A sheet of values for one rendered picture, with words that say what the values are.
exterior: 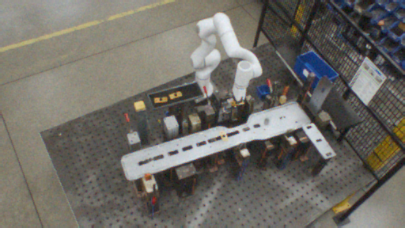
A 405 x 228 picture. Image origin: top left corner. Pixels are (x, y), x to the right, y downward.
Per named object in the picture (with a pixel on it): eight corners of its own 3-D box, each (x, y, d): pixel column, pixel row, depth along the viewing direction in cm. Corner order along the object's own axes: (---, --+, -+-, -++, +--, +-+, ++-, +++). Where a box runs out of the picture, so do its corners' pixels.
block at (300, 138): (289, 164, 267) (300, 145, 245) (282, 152, 273) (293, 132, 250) (300, 160, 270) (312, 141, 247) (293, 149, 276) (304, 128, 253)
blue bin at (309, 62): (317, 93, 268) (323, 82, 258) (292, 68, 283) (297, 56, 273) (332, 86, 274) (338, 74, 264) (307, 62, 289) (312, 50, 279)
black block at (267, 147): (259, 173, 260) (268, 153, 237) (252, 161, 266) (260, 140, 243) (268, 169, 263) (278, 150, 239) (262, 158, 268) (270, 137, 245)
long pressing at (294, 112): (128, 186, 215) (128, 184, 214) (119, 156, 227) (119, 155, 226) (312, 123, 256) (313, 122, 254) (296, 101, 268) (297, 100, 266)
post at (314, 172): (314, 181, 260) (328, 162, 237) (306, 169, 265) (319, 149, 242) (321, 179, 261) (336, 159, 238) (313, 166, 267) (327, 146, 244)
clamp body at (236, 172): (234, 184, 253) (242, 160, 226) (227, 170, 260) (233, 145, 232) (245, 180, 256) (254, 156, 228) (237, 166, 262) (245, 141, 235)
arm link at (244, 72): (246, 74, 212) (232, 77, 209) (249, 58, 201) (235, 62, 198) (252, 83, 207) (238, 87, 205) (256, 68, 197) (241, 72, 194)
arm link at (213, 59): (193, 70, 279) (194, 49, 259) (213, 65, 284) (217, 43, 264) (198, 81, 273) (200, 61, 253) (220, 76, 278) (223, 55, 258)
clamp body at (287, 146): (277, 172, 262) (289, 147, 234) (269, 159, 268) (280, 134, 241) (287, 169, 265) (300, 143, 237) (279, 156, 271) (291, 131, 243)
